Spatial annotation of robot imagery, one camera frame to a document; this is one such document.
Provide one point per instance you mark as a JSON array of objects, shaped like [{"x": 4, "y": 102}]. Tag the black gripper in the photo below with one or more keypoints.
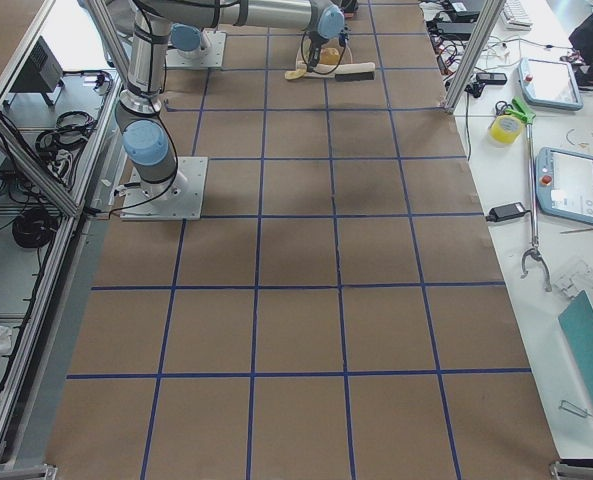
[{"x": 316, "y": 50}]

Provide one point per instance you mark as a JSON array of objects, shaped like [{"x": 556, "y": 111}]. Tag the oval golden bread roll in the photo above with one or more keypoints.
[{"x": 329, "y": 56}]

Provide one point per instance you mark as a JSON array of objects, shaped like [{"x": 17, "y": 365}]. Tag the white hand brush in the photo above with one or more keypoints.
[{"x": 345, "y": 72}]

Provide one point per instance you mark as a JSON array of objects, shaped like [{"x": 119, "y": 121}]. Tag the black lined trash bin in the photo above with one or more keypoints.
[{"x": 349, "y": 7}]

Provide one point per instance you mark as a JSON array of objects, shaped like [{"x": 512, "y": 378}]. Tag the yellow tape roll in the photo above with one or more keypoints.
[{"x": 505, "y": 129}]

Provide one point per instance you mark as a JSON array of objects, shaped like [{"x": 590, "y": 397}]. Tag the blue teach pendant far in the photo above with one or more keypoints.
[{"x": 550, "y": 84}]

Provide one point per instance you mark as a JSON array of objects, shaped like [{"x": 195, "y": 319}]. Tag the blue teach pendant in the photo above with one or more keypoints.
[
  {"x": 550, "y": 84},
  {"x": 564, "y": 184}
]

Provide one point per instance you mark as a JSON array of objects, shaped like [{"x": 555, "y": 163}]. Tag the black power brick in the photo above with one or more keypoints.
[{"x": 506, "y": 212}]

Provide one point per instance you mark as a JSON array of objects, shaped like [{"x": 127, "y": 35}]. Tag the blue teach pendant near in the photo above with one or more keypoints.
[{"x": 564, "y": 184}]

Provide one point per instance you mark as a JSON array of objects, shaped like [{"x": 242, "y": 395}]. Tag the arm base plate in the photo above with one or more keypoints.
[
  {"x": 179, "y": 199},
  {"x": 212, "y": 58}
]

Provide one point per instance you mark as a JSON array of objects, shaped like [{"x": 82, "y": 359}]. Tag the aluminium frame post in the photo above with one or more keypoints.
[{"x": 487, "y": 19}]

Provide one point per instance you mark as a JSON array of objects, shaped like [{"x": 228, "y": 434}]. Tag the green handled reach grabber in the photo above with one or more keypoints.
[{"x": 523, "y": 112}]

